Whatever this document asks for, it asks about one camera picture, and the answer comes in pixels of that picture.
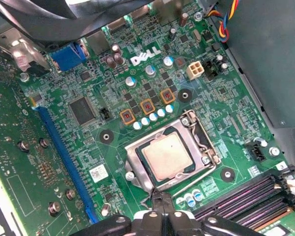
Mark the blue VGA port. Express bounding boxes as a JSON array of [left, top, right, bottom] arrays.
[[50, 43, 87, 74]]

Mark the white four pin connector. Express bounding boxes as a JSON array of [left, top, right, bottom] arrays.
[[186, 61, 204, 81]]

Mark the blue expansion slot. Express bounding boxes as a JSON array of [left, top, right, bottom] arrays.
[[35, 104, 100, 223]]

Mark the CPU with silver top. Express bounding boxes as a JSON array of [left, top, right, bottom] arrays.
[[135, 125, 197, 189]]

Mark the green motherboard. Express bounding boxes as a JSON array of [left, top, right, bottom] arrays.
[[17, 0, 295, 236]]

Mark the white board sticker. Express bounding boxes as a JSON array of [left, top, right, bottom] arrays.
[[89, 164, 109, 183]]

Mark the large black chip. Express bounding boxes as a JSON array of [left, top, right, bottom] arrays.
[[69, 96, 97, 125]]

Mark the thin wire locking lever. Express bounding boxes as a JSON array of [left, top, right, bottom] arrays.
[[176, 109, 222, 197]]

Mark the black fan header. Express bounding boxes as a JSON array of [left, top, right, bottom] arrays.
[[244, 142, 266, 162]]

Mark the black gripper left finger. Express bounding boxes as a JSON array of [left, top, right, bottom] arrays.
[[68, 190, 165, 236]]

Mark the twisted coloured wire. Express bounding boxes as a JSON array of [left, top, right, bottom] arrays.
[[206, 0, 239, 44]]

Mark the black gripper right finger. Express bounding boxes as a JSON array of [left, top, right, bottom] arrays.
[[164, 191, 263, 236]]

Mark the grey power supply unit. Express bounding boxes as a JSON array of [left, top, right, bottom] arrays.
[[208, 0, 295, 129]]

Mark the black RAM slot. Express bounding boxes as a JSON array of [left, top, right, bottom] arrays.
[[223, 194, 292, 226], [193, 173, 286, 218], [238, 205, 295, 229], [206, 183, 290, 222]]

